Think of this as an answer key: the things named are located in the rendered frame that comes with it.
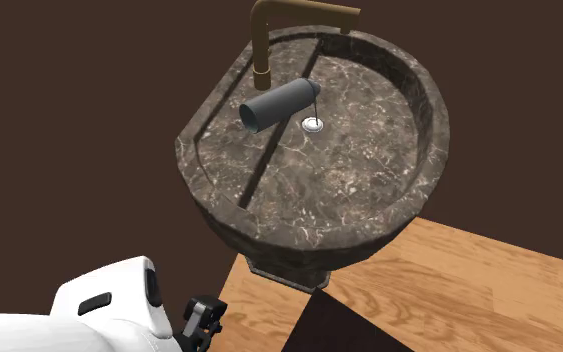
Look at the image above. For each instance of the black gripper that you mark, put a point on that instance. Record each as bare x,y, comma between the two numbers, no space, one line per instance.
208,312

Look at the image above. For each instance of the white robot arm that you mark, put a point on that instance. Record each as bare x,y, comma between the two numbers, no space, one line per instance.
105,278

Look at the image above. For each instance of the dark marble sink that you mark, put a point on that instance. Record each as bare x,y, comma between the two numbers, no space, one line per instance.
339,185

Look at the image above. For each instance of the brass faucet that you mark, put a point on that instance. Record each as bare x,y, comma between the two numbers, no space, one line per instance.
261,44

